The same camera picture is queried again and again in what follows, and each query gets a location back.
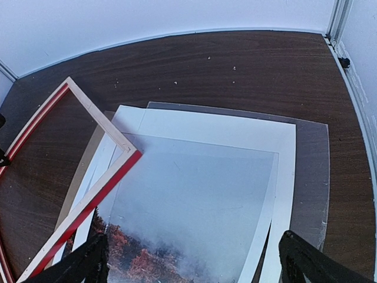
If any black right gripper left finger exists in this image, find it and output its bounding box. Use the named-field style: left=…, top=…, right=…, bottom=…
left=25, top=233, right=109, bottom=283

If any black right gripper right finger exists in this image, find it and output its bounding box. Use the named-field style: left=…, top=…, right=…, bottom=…
left=279, top=230, right=371, bottom=282

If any red wooden picture frame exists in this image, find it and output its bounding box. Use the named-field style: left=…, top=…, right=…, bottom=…
left=1, top=78, right=142, bottom=282

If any clear acrylic sheet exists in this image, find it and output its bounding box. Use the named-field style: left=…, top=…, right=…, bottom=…
left=147, top=101, right=330, bottom=251

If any red forest photo print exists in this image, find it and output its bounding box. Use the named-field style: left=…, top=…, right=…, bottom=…
left=66, top=134, right=279, bottom=283

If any white photo mat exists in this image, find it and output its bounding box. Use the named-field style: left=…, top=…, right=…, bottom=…
left=52, top=104, right=297, bottom=283

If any brown backing board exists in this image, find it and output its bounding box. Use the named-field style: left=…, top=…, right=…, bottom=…
left=54, top=126, right=104, bottom=231

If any right aluminium corner post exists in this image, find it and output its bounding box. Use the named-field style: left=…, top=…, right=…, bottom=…
left=326, top=1, right=376, bottom=202

